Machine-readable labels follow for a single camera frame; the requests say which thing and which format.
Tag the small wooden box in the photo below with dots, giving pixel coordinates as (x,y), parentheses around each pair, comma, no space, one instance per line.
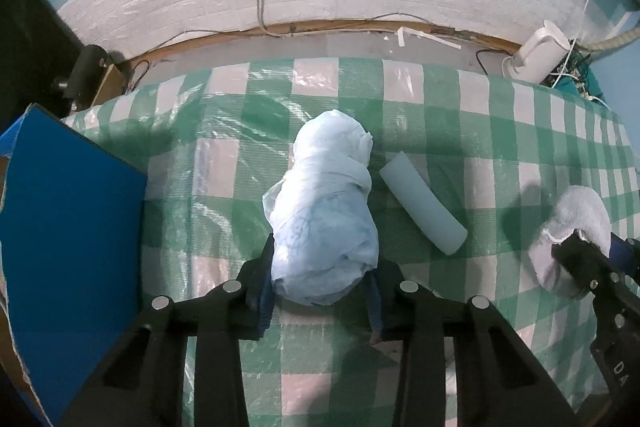
(107,84)

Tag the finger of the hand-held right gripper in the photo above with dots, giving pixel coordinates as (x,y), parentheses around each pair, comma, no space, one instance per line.
(580,263)
(626,255)

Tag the green checked tablecloth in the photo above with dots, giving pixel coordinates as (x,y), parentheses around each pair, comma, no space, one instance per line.
(450,117)

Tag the white cloth bundle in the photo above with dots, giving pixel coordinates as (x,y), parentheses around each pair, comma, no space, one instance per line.
(325,207)

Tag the white foam tube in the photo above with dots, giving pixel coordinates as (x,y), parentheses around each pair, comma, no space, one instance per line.
(425,207)

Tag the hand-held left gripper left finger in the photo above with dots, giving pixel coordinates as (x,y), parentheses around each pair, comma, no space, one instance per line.
(262,307)

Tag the white electric kettle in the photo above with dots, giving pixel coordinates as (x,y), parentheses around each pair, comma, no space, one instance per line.
(540,52)

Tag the black cylindrical device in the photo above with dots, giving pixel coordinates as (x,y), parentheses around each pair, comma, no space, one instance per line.
(85,69)

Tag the light grey terry sock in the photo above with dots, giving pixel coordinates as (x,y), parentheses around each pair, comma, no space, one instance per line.
(575,217)

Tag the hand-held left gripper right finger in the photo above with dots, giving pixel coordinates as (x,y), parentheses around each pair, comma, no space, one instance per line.
(374,307)

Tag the white trim strip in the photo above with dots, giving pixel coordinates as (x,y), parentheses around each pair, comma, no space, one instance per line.
(430,34)

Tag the blue cardboard box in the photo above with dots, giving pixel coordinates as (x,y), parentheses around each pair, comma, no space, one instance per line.
(65,232)

